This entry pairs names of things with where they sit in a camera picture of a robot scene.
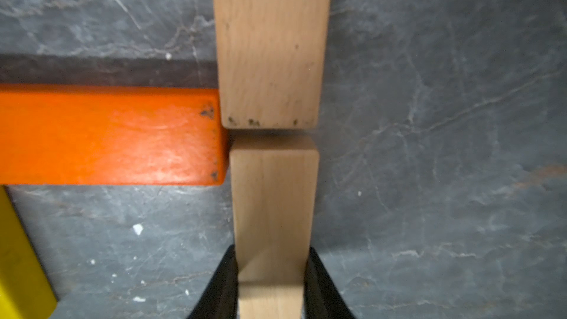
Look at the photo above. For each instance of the tan block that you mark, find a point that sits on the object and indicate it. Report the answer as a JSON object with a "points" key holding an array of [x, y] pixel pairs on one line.
{"points": [[273, 184], [270, 56]]}

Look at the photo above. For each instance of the tan block top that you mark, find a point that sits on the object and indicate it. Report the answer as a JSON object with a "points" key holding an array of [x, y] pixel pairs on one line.
{"points": [[273, 184]]}

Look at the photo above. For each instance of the orange block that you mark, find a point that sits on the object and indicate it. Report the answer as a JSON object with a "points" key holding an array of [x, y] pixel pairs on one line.
{"points": [[72, 135]]}

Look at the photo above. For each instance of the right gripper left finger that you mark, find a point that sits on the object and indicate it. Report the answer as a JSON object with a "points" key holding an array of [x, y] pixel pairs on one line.
{"points": [[220, 298]]}

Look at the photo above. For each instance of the yellow block top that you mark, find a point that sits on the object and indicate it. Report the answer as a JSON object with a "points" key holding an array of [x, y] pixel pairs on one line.
{"points": [[25, 289]]}

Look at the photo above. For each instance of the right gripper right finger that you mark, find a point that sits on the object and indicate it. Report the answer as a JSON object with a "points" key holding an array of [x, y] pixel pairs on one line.
{"points": [[322, 299]]}

